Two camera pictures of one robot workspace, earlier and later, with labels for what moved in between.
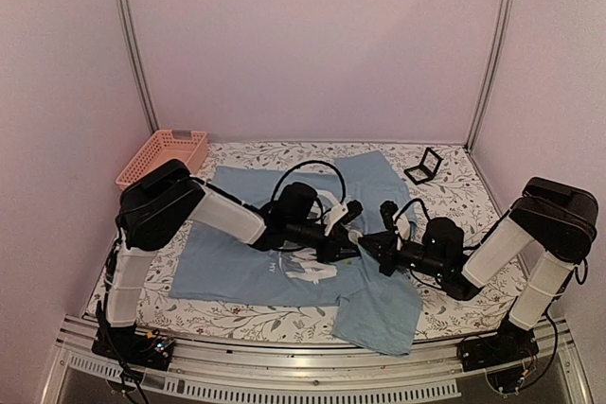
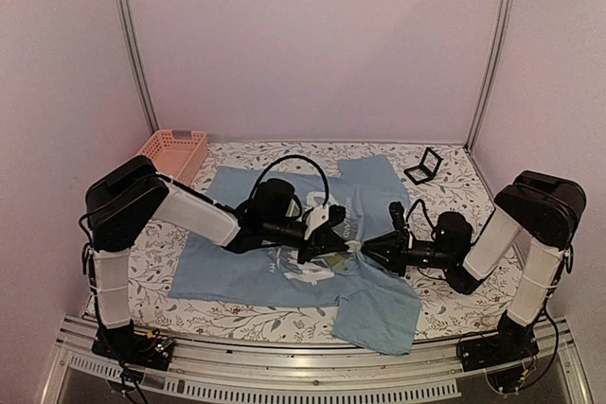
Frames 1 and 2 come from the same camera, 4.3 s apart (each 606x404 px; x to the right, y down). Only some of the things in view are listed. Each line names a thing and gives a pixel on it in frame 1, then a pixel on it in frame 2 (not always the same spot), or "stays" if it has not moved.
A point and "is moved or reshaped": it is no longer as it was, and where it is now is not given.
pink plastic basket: x=187 y=146 stays
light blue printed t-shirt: x=377 y=313 stays
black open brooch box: x=425 y=171 stays
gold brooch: x=353 y=236 is moved or reshaped
